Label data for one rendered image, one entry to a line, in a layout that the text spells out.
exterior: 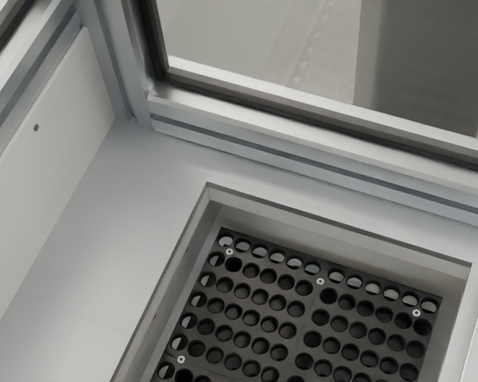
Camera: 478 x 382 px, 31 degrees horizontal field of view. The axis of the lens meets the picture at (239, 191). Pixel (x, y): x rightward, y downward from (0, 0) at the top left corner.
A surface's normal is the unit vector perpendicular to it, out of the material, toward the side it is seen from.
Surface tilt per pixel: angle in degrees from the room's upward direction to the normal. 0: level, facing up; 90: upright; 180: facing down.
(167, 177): 0
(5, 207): 90
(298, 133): 0
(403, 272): 0
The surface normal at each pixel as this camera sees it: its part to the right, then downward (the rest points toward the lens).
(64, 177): 0.93, 0.29
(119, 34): -0.37, 0.80
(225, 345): -0.07, -0.52
